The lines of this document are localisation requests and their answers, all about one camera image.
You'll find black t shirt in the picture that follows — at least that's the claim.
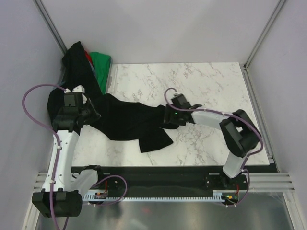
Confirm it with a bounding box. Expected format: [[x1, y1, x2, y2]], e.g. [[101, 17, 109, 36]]
[[47, 41, 102, 122], [91, 93, 179, 153]]

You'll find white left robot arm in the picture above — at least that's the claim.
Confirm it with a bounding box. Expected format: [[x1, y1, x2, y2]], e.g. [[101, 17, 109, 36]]
[[32, 92, 105, 218]]

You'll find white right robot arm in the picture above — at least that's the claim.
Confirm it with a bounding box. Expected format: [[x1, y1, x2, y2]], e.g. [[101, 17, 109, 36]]
[[165, 94, 263, 189]]

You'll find clear plastic bin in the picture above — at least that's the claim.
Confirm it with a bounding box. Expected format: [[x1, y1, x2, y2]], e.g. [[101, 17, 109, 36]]
[[59, 59, 113, 93]]

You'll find green t shirt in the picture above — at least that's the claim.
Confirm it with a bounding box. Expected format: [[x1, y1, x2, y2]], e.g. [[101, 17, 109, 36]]
[[90, 52, 111, 94]]

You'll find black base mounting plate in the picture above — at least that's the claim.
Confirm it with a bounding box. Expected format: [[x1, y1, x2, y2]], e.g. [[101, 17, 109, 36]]
[[71, 165, 248, 197]]

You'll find right aluminium frame post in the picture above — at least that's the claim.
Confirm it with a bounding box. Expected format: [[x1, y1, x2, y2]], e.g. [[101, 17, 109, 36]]
[[243, 0, 288, 70]]

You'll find aluminium frame post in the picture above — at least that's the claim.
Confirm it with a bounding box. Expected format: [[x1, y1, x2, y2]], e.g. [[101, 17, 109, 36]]
[[33, 0, 67, 54], [243, 0, 288, 70]]

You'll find white slotted cable duct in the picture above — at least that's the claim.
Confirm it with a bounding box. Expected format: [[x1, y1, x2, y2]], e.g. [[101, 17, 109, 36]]
[[83, 190, 239, 203]]

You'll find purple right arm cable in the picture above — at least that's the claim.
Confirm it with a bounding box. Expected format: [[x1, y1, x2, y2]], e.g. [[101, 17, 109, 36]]
[[164, 87, 265, 208]]

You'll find aluminium front rail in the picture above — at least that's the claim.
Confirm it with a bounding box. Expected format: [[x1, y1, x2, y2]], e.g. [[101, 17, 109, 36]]
[[33, 171, 295, 192]]

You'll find left aluminium frame post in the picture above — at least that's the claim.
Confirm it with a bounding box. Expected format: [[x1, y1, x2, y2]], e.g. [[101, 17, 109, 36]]
[[33, 0, 67, 54]]

